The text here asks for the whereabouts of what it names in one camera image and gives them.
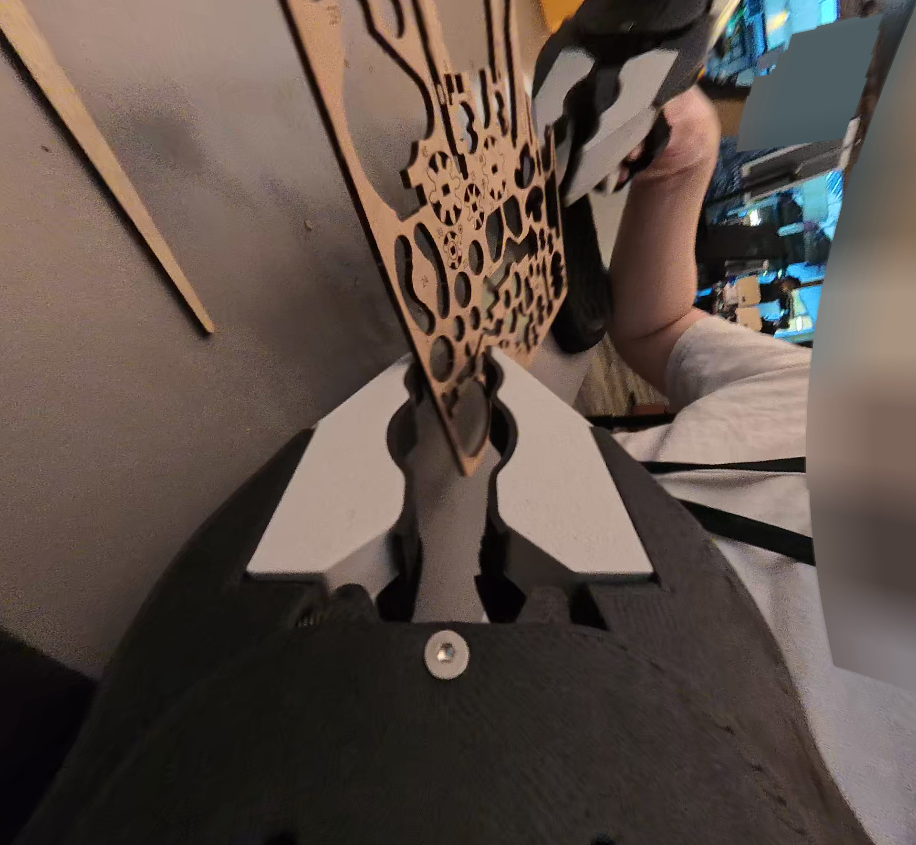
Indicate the laser-cut wooden parts sheet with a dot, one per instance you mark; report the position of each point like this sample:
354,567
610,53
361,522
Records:
325,36

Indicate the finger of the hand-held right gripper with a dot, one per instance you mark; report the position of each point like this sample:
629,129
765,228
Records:
554,83
601,158

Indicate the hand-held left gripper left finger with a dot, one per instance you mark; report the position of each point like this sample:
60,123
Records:
336,501

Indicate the plain wooden sheet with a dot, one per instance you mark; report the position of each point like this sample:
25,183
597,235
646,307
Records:
71,115

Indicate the person's right hand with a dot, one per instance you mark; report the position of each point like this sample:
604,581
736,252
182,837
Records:
690,140

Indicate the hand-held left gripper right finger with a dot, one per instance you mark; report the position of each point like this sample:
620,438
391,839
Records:
572,501

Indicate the person's right forearm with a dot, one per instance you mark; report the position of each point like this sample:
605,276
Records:
651,265

